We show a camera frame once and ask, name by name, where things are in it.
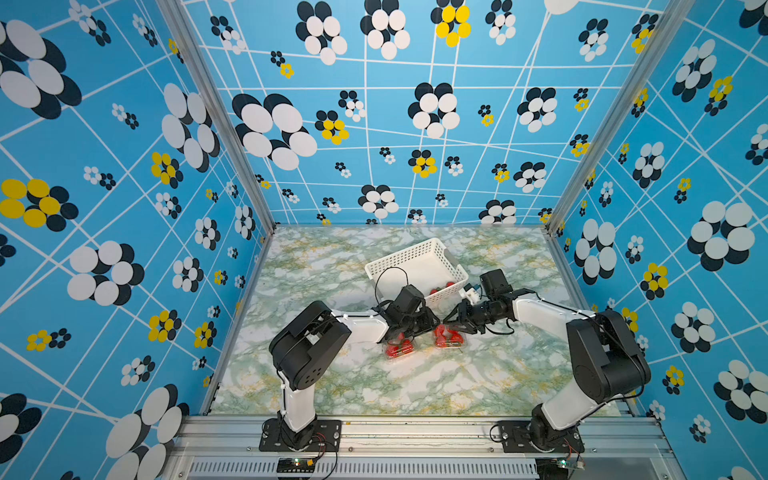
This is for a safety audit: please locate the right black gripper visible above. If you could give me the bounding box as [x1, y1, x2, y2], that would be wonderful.
[442, 299, 496, 333]

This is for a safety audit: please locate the white perforated plastic basket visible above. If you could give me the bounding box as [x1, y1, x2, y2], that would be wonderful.
[364, 238, 469, 309]

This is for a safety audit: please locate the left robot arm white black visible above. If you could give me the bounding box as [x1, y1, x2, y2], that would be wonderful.
[269, 300, 439, 451]

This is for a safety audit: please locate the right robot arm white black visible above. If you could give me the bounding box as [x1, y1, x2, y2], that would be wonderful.
[445, 289, 651, 452]

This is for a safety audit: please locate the circuit board right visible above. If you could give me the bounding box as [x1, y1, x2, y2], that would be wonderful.
[536, 457, 585, 480]

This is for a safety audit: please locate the green circuit board left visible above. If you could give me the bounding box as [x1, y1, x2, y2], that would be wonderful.
[276, 458, 316, 476]

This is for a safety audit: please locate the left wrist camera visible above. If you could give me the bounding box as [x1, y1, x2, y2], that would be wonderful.
[394, 285, 425, 315]

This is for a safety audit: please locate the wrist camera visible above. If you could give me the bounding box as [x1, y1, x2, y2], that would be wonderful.
[394, 285, 425, 315]
[459, 269, 513, 305]

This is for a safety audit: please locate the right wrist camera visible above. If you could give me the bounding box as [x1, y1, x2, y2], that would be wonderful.
[459, 269, 513, 305]

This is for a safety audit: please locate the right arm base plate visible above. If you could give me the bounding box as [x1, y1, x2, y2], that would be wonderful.
[490, 418, 585, 455]

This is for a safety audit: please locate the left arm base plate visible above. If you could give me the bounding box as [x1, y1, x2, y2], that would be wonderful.
[259, 418, 342, 453]

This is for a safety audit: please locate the aluminium front frame rail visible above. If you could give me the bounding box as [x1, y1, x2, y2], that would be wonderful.
[162, 416, 685, 479]

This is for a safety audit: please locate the left aluminium corner post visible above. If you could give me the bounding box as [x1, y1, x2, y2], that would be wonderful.
[157, 0, 275, 239]

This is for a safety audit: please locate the aluminium corner post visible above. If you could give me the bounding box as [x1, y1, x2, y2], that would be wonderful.
[157, 0, 275, 239]
[546, 0, 695, 238]

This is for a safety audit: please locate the right aluminium corner post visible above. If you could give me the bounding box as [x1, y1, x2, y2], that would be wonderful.
[546, 0, 695, 238]

